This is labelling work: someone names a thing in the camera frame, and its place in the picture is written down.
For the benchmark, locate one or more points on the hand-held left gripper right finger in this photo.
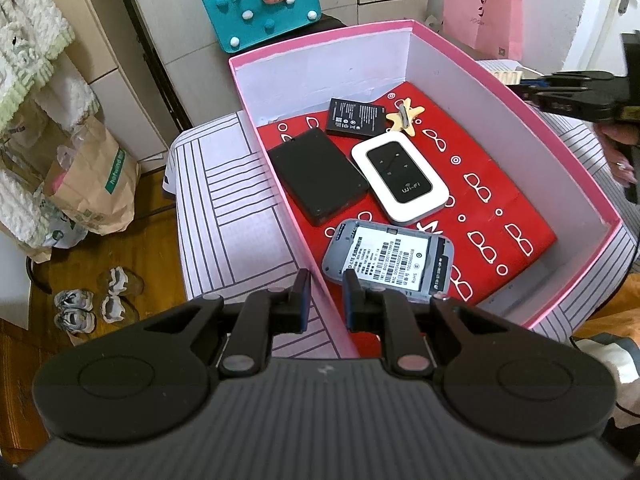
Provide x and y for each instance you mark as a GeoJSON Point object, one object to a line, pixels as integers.
{"type": "Point", "coordinates": [352, 305]}

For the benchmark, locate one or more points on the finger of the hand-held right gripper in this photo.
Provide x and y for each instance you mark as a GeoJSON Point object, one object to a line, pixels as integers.
{"type": "Point", "coordinates": [575, 105]}
{"type": "Point", "coordinates": [580, 79]}

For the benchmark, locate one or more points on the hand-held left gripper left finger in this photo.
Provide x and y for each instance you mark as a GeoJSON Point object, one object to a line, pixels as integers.
{"type": "Point", "coordinates": [299, 305]}

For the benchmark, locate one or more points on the grey open-back router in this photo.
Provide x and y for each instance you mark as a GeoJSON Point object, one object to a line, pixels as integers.
{"type": "Point", "coordinates": [390, 255]}

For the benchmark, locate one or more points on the cream plug adapter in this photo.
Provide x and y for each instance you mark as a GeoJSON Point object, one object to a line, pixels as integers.
{"type": "Point", "coordinates": [507, 80]}

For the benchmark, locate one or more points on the black portable hard drive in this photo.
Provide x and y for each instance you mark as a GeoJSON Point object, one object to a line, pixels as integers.
{"type": "Point", "coordinates": [315, 175]}

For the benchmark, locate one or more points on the white pocket router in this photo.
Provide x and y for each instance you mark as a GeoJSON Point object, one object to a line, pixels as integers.
{"type": "Point", "coordinates": [400, 180]}

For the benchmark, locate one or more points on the beige star hair clip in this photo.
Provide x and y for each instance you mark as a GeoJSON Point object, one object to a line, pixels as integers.
{"type": "Point", "coordinates": [407, 117]}

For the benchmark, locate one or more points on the black battery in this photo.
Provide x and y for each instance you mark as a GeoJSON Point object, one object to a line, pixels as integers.
{"type": "Point", "coordinates": [355, 119]}

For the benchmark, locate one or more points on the pink cardboard box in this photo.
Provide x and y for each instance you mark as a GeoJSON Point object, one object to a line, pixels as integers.
{"type": "Point", "coordinates": [325, 75]}

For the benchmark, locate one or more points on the person's right hand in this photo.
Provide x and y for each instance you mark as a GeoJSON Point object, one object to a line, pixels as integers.
{"type": "Point", "coordinates": [611, 142]}

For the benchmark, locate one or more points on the pink paper bag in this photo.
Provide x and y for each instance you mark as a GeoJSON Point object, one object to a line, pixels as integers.
{"type": "Point", "coordinates": [480, 15]}

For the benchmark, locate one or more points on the red printed sheet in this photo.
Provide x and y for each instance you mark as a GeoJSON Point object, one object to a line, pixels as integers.
{"type": "Point", "coordinates": [425, 110]}

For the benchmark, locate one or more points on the brown slipper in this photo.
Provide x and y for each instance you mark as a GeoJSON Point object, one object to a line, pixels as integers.
{"type": "Point", "coordinates": [120, 280]}
{"type": "Point", "coordinates": [117, 308]}

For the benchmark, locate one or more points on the orange blanket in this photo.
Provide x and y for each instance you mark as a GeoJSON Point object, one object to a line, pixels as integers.
{"type": "Point", "coordinates": [615, 322]}

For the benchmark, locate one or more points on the grey white sneaker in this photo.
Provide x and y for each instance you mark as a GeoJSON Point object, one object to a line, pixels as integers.
{"type": "Point", "coordinates": [75, 321]}
{"type": "Point", "coordinates": [72, 299]}

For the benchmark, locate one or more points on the brown paper bag green lettering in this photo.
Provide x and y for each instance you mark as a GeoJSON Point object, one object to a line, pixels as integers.
{"type": "Point", "coordinates": [90, 185]}

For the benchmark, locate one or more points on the grey white garment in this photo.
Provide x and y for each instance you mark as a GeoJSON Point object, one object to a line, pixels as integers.
{"type": "Point", "coordinates": [615, 360]}

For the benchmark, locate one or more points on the brown paper bag round logo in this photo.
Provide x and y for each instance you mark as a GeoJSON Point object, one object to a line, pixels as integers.
{"type": "Point", "coordinates": [37, 252]}

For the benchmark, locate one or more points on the teal felt tote bag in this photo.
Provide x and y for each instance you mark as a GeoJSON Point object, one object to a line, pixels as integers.
{"type": "Point", "coordinates": [260, 15]}

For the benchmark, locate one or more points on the white wardrobe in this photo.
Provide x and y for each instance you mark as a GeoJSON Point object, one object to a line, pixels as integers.
{"type": "Point", "coordinates": [185, 20]}

